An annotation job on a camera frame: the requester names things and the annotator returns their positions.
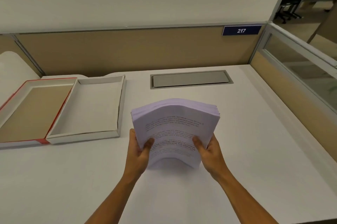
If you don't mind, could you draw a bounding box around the person's left hand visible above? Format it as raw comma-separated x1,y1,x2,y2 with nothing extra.
123,128,155,182

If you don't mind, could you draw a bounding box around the stack of printed white paper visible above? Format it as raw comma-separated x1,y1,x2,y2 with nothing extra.
131,98,221,170

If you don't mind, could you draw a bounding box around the blue number sign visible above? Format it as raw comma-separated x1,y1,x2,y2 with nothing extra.
222,25,263,36

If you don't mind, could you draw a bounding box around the person's left forearm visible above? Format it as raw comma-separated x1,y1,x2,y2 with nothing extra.
85,171,144,224

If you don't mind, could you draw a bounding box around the red cardboard box lid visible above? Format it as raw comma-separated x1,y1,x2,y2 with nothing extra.
0,78,78,150

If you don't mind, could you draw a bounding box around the person's right forearm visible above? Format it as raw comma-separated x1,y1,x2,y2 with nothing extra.
214,169,279,224

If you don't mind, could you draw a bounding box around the grey desk cable hatch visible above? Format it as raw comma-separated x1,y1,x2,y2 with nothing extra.
150,70,234,90

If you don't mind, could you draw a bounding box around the glass partition panel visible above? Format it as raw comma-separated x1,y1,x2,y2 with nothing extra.
250,23,337,155

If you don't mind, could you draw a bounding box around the white cardboard box tray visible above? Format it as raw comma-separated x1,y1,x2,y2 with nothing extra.
46,75,127,145

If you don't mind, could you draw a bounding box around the person's right hand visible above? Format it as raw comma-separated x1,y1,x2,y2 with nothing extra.
192,133,230,182

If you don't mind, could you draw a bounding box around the beige cubicle partition panel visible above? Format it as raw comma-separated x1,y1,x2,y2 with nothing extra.
0,23,269,77

